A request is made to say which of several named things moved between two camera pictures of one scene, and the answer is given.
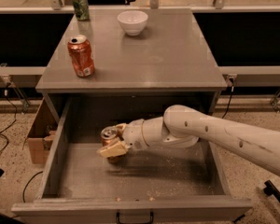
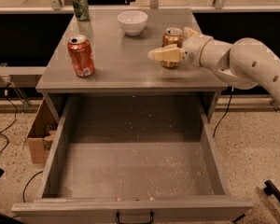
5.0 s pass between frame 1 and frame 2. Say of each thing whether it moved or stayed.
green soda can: stayed
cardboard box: stayed
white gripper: moved
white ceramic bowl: stayed
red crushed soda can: stayed
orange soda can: moved
